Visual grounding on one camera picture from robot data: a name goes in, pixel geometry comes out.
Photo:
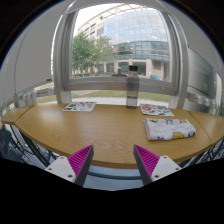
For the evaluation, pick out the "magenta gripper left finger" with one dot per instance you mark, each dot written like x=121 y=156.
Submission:
x=73 y=168

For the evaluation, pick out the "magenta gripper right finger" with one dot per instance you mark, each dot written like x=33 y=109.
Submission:
x=153 y=167

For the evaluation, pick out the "white patterned towel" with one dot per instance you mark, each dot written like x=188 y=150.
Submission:
x=168 y=129

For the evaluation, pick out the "right sticker sheet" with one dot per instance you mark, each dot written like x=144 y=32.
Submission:
x=155 y=110

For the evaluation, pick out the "sticker sheet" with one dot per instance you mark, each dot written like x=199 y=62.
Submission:
x=155 y=110
x=80 y=107

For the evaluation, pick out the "left sticker sheet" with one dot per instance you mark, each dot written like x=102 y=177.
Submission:
x=80 y=107

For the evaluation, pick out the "clear water bottle black cap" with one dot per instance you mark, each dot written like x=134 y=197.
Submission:
x=132 y=87

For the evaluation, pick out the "white power strip left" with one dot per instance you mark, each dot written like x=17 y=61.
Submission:
x=36 y=96

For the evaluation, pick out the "white power strip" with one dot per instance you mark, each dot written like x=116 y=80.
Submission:
x=202 y=100
x=36 y=96

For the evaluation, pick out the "white power strip right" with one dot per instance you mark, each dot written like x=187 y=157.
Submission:
x=202 y=100

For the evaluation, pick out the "white window frame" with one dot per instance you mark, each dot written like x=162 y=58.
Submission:
x=61 y=61

